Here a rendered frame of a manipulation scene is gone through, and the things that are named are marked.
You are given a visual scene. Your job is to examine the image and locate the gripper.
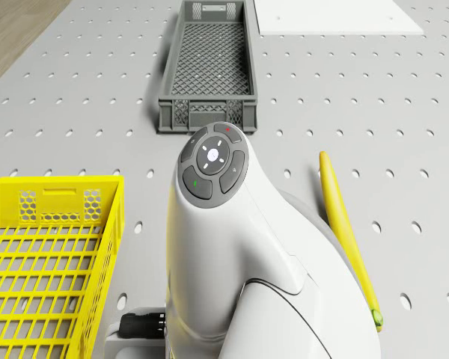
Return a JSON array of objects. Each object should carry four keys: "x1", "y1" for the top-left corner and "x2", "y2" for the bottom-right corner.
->
[{"x1": 105, "y1": 306, "x2": 169, "y2": 359}]

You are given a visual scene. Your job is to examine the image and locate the banana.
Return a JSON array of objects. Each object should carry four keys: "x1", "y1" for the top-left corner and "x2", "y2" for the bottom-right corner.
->
[{"x1": 319, "y1": 150, "x2": 385, "y2": 332}]

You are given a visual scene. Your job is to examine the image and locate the yellow basket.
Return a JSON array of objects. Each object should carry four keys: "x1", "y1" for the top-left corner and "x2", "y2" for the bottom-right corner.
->
[{"x1": 0, "y1": 175, "x2": 126, "y2": 359}]

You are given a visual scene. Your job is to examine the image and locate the dark grey basket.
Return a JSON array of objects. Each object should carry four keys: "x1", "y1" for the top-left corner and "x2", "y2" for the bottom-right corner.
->
[{"x1": 157, "y1": 0, "x2": 259, "y2": 135}]

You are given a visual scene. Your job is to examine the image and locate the white board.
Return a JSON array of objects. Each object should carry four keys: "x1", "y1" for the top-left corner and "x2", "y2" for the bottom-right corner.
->
[{"x1": 253, "y1": 0, "x2": 427, "y2": 37}]

